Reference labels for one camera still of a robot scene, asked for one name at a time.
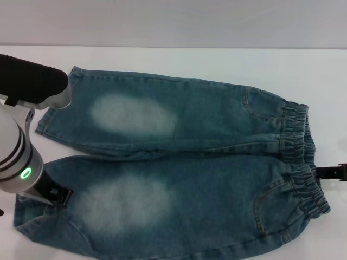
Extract blue denim shorts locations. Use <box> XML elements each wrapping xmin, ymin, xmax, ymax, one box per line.
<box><xmin>13</xmin><ymin>66</ymin><xmax>332</xmax><ymax>260</ymax></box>

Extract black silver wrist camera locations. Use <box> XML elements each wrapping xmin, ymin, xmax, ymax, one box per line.
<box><xmin>0</xmin><ymin>53</ymin><xmax>72</xmax><ymax>111</ymax></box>

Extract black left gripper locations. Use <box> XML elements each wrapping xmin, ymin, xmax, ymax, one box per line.
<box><xmin>34</xmin><ymin>168</ymin><xmax>74</xmax><ymax>209</ymax></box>

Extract white camera mounting bracket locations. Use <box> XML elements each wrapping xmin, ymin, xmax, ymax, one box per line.
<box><xmin>21</xmin><ymin>107</ymin><xmax>36</xmax><ymax>131</ymax></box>

